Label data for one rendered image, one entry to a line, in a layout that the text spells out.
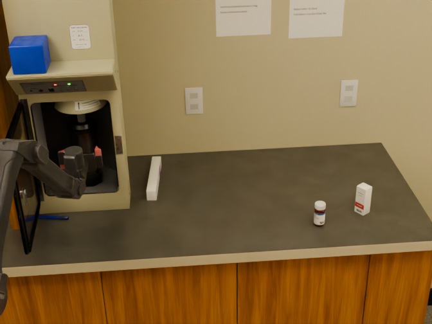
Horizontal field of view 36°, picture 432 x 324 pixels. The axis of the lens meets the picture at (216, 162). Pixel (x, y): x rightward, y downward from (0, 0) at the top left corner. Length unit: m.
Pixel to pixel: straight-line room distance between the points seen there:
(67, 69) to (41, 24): 0.16
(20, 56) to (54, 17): 0.17
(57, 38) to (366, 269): 1.27
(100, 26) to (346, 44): 1.03
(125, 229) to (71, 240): 0.19
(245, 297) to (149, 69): 0.96
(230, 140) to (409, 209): 0.79
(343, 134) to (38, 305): 1.40
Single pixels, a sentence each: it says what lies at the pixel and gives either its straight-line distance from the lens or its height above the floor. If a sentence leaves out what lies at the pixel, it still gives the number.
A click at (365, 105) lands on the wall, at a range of 2.82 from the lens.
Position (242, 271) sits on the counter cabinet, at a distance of 2.26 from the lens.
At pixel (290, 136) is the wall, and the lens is 2.81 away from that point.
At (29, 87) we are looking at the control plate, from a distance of 2.16.
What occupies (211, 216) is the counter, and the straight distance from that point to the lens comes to 2.34.
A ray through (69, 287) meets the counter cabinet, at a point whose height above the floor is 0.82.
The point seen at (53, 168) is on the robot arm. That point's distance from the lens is 1.92.
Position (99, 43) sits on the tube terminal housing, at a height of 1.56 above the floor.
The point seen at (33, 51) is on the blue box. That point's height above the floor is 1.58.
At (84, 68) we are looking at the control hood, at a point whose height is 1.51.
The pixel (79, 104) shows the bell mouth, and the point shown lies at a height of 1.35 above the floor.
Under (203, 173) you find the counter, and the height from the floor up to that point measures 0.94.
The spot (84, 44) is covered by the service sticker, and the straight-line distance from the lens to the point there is 2.16.
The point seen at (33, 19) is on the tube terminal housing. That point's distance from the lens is 2.15.
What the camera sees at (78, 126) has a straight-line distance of 2.33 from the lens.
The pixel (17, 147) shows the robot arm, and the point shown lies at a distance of 1.67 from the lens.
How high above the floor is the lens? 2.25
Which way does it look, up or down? 29 degrees down
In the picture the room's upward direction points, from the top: 1 degrees counter-clockwise
